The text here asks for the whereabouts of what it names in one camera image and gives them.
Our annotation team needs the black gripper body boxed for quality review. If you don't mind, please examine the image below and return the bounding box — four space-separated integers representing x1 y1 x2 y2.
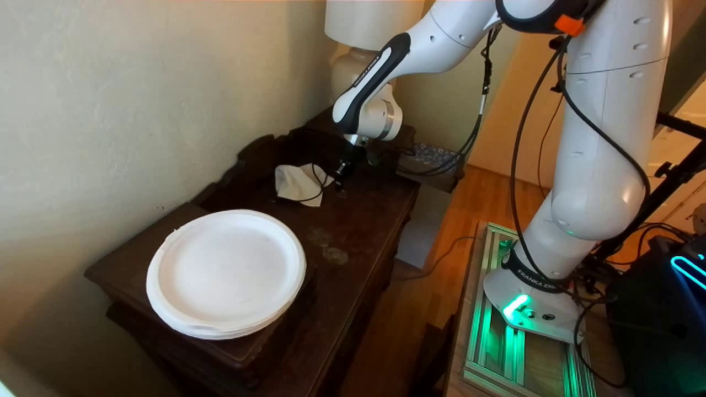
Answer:
338 133 376 173

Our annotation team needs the wooden drawer blue floral lining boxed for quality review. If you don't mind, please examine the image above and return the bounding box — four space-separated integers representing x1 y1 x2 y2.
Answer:
395 142 469 195

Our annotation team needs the white face mask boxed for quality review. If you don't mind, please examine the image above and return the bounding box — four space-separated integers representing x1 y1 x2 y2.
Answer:
274 162 338 210

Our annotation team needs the dark wooden side table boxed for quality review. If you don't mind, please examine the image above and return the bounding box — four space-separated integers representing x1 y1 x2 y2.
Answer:
85 105 421 397

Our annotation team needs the white ceramic table lamp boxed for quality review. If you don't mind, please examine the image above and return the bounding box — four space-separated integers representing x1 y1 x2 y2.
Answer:
322 0 437 113

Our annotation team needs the white paper plate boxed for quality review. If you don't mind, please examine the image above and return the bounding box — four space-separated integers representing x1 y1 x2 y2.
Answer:
145 283 304 342
144 207 309 330

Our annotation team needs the wooden platform with green lights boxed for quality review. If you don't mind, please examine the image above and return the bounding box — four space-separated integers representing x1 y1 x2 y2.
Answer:
443 218 626 397

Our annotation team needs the black metal stand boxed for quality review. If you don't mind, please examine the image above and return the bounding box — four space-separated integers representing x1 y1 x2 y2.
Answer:
592 109 706 262

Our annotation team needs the black box with neon light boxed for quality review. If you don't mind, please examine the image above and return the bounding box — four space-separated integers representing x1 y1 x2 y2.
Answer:
608 231 706 397

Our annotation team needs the thin grey floor cable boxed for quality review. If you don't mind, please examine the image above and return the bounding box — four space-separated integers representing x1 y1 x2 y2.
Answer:
399 231 481 285

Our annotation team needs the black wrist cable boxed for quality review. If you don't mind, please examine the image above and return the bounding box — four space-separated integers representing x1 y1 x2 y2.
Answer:
399 26 497 181

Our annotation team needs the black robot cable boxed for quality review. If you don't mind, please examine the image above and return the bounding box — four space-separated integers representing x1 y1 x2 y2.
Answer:
508 39 566 287
551 42 654 223

